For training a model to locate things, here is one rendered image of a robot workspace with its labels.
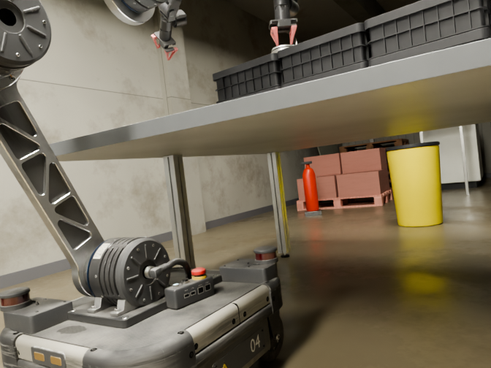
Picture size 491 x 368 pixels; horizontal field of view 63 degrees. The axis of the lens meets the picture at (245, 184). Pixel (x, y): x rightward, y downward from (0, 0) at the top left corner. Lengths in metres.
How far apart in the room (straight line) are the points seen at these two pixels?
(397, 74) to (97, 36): 3.28
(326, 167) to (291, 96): 4.68
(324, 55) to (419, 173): 2.08
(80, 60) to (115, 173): 0.95
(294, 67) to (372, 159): 4.01
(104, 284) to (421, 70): 0.79
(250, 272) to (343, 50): 0.69
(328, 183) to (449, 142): 2.01
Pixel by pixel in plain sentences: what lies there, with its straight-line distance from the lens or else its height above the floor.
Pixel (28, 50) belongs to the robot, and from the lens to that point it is 0.91.
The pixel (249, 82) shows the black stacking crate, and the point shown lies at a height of 0.86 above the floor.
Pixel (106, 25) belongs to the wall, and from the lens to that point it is 3.92.
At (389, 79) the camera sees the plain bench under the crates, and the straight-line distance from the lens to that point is 0.74.
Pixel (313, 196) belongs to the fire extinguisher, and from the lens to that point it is 4.57.
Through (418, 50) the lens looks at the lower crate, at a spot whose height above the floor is 0.81.
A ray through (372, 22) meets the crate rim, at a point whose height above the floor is 0.92.
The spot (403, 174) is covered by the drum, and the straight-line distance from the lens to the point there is 3.27.
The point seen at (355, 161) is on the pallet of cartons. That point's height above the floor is 0.55.
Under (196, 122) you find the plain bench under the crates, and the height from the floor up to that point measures 0.67.
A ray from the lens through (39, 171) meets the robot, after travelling 1.07.
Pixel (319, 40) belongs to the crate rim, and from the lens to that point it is 1.31.
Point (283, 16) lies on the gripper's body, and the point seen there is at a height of 1.11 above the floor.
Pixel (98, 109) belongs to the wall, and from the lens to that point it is 3.60.
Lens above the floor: 0.54
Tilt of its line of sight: 1 degrees down
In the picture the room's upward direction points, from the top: 7 degrees counter-clockwise
